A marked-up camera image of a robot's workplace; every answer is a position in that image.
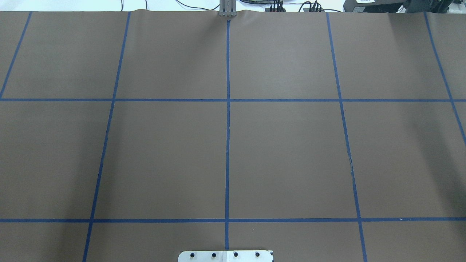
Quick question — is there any black device on table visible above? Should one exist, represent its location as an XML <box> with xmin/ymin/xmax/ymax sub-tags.
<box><xmin>343</xmin><ymin>0</ymin><xmax>465</xmax><ymax>13</ymax></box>

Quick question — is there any grey aluminium frame post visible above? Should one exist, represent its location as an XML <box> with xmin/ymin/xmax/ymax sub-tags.
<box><xmin>218</xmin><ymin>0</ymin><xmax>237</xmax><ymax>18</ymax></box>

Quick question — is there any white camera pole base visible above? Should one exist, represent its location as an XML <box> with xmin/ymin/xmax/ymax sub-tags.
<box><xmin>178</xmin><ymin>250</ymin><xmax>274</xmax><ymax>262</ymax></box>

